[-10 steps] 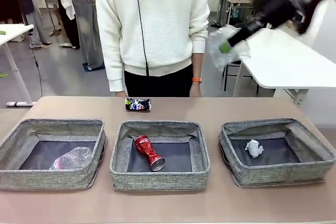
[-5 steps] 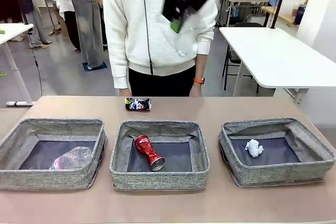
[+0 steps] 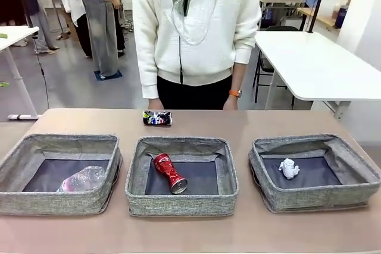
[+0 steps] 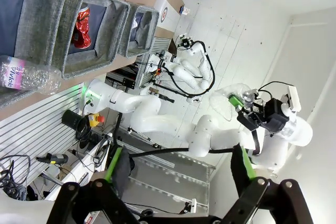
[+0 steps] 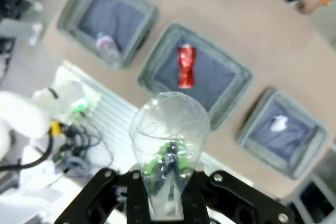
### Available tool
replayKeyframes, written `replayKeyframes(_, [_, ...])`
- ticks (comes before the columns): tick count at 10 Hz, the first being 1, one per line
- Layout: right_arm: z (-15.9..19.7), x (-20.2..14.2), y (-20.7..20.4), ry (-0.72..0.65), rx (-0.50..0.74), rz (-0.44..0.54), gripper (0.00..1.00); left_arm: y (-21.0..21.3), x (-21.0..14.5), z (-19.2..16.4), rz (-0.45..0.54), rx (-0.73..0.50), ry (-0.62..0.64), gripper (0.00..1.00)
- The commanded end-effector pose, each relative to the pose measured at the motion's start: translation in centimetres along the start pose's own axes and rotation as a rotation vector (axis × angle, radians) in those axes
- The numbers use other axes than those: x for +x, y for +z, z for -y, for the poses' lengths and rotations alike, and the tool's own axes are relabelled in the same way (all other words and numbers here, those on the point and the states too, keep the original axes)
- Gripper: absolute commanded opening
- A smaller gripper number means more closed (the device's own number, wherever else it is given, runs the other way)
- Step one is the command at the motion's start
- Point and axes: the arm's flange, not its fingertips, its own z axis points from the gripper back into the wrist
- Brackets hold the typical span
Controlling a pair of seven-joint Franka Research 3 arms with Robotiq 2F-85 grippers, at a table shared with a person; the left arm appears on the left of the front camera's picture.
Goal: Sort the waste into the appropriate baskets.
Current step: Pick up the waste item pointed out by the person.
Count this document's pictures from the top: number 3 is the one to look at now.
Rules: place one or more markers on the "dark blue bottle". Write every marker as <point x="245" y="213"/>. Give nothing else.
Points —
<point x="340" y="17"/>

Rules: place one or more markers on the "white paper ball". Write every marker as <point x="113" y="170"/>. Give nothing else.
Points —
<point x="288" y="168"/>

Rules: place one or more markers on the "crushed red soda can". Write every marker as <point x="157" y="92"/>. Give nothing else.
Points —
<point x="167" y="169"/>

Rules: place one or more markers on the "black stand pole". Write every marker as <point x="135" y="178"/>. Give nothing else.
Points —
<point x="310" y="31"/>

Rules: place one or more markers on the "crushed dark soda can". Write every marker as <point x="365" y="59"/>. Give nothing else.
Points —
<point x="156" y="117"/>

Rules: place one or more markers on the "clear plastic cup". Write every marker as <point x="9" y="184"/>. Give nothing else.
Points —
<point x="196" y="25"/>

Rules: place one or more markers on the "wooden table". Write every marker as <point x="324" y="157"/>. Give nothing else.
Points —
<point x="323" y="19"/>

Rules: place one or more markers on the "white table with single leg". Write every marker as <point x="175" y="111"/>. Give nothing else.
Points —
<point x="12" y="35"/>

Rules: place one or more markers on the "black folding chair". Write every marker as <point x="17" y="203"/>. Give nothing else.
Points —
<point x="265" y="68"/>

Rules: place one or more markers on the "clear plastic bottle pink label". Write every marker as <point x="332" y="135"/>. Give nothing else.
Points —
<point x="83" y="179"/>

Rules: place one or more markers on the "translucent plastic storage tub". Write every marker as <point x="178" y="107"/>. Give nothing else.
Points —
<point x="330" y="5"/>

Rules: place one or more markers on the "bystander in grey trousers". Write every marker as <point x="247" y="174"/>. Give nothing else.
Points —
<point x="41" y="22"/>

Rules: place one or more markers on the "bystander in plaid shirt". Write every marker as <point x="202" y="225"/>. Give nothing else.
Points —
<point x="73" y="7"/>

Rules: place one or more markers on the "bystander in faded jeans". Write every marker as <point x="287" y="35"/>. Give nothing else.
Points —
<point x="102" y="28"/>

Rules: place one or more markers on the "person's right forearm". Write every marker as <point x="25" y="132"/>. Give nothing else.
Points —
<point x="149" y="66"/>

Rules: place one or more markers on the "large white table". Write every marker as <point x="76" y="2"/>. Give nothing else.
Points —
<point x="315" y="63"/>

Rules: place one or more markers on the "person in white sweater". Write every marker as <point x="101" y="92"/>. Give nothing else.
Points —
<point x="208" y="57"/>

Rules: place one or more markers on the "person's left forearm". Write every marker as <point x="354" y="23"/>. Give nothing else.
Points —
<point x="239" y="77"/>

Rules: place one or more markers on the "grey fabric basket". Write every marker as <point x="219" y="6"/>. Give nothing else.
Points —
<point x="59" y="203"/>
<point x="178" y="206"/>
<point x="312" y="199"/>

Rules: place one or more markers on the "person's left hand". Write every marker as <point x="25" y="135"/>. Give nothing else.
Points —
<point x="230" y="104"/>

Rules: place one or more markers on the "person's right hand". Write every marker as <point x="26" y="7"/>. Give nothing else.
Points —
<point x="156" y="105"/>

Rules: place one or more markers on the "orange wrist watch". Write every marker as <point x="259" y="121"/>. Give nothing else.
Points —
<point x="235" y="93"/>

